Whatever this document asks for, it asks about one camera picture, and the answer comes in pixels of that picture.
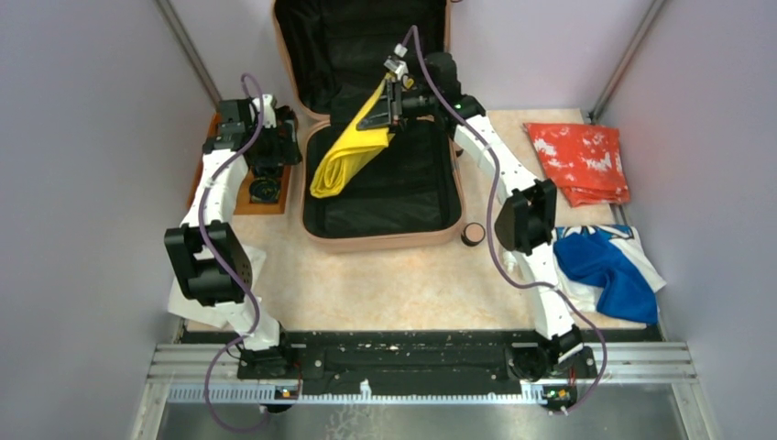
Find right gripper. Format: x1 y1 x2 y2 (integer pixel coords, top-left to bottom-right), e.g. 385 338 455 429
357 80 438 137

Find yellow cloth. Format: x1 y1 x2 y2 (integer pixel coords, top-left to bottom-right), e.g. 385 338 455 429
309 74 394 199

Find pink suitcase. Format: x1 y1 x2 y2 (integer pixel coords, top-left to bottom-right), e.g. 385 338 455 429
273 1 465 252

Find red white cloth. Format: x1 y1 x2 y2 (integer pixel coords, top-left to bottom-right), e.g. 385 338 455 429
524 122 630 207

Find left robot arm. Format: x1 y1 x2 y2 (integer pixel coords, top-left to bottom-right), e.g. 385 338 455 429
163 93 296 379

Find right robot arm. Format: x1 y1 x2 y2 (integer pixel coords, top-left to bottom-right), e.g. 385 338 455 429
354 45 583 381

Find white cloth under left arm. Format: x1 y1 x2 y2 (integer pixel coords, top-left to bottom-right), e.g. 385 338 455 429
167 245 267 330

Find rolled yellow green tie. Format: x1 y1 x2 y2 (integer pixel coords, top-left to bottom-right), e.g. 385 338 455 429
248 176 281 204

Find wooden compartment tray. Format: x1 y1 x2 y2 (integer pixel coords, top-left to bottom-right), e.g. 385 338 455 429
186 112 292 216

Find blue white shirt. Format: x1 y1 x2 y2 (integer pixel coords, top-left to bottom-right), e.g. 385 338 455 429
553 225 666 325

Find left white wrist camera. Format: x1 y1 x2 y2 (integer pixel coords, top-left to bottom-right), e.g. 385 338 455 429
254 93 278 128

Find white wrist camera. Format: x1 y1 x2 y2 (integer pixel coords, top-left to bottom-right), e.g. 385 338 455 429
383 43 408 79
254 93 278 128

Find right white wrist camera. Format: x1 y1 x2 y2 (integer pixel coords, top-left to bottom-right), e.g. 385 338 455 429
383 43 408 79

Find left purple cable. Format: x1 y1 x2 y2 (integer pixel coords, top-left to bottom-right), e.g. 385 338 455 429
201 73 267 435

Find purple cable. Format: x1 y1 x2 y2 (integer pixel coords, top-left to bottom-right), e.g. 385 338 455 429
401 25 608 416
201 73 267 435

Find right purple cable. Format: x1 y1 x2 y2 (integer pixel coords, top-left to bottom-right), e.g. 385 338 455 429
401 25 608 416

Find aluminium rail frame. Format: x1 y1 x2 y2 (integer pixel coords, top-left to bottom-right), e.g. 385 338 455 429
133 330 718 439

